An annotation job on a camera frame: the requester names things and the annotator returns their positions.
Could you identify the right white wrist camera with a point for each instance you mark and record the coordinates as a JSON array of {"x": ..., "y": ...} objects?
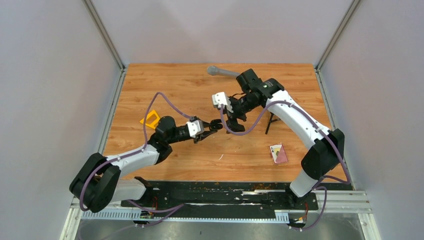
[{"x": 221, "y": 101}]

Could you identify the yellow triangular plastic part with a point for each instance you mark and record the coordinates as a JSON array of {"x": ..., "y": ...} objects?
[{"x": 151, "y": 120}]

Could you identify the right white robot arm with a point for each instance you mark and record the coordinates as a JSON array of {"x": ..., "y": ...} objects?
[{"x": 325, "y": 146}]

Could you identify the playing card box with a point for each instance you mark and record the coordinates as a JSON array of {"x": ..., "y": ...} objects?
[{"x": 278, "y": 154}]

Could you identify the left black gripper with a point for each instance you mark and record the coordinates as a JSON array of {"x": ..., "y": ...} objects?
[{"x": 202, "y": 136}]

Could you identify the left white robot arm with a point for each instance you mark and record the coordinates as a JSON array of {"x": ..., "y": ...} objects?
[{"x": 99, "y": 181}]

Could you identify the black earbud charging case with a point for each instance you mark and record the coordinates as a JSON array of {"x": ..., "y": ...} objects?
[{"x": 215, "y": 125}]

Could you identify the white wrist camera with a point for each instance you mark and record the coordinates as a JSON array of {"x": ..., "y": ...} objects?
[
  {"x": 195, "y": 128},
  {"x": 221, "y": 101}
]

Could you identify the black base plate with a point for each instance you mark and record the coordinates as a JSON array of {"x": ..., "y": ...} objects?
[{"x": 252, "y": 200}]

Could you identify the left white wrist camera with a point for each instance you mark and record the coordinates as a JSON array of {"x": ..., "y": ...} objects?
[{"x": 195, "y": 128}]

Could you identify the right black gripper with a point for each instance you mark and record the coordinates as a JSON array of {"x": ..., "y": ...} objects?
[{"x": 232, "y": 123}]

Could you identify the grey microphone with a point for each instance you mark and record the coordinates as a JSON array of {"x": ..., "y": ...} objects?
[{"x": 216, "y": 71}]

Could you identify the slotted cable duct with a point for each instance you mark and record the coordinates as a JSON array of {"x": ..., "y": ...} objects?
[{"x": 136, "y": 215}]

